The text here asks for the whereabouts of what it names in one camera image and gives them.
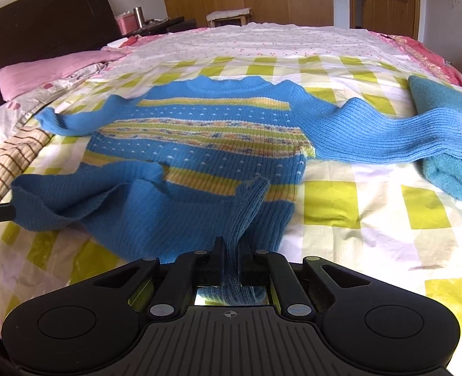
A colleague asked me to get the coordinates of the pink pillow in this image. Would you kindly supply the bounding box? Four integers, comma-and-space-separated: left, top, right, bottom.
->
0, 50, 125, 102

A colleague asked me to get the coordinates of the folded teal fleece garment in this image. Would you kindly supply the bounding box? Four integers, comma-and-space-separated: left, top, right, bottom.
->
409, 76, 462, 202

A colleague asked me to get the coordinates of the wooden door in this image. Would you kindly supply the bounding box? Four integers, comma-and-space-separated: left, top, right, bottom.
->
349, 0, 421, 38

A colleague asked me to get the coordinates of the dark wooden headboard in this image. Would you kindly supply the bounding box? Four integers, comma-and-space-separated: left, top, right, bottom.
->
0, 0, 121, 106

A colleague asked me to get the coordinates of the brown striped blanket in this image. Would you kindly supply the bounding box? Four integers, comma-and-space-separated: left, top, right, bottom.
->
0, 127, 53, 201

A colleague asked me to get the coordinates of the dark bedside table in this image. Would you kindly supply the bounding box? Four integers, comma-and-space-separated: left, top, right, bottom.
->
128, 16, 197, 37

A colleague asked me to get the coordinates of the blue striped knit sweater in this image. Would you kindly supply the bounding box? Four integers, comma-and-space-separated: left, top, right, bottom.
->
9, 75, 462, 306

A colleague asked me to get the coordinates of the steel thermos flask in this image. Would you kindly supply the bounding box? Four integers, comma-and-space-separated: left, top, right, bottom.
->
133, 6, 145, 28

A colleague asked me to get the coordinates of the white floral bed sheet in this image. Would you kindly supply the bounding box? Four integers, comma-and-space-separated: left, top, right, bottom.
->
103, 23, 423, 73

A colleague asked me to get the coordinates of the pink storage box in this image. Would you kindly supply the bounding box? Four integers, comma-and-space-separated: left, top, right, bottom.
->
115, 12, 138, 36

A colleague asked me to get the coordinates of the yellow checked bed sheet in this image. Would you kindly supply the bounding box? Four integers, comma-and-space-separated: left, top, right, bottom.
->
0, 56, 462, 375

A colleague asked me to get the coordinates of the pink bedspread edge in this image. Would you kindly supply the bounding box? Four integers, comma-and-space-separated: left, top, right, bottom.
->
371, 31, 462, 87

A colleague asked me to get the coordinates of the small padded stool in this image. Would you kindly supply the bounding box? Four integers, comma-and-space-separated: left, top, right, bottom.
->
206, 8, 251, 28

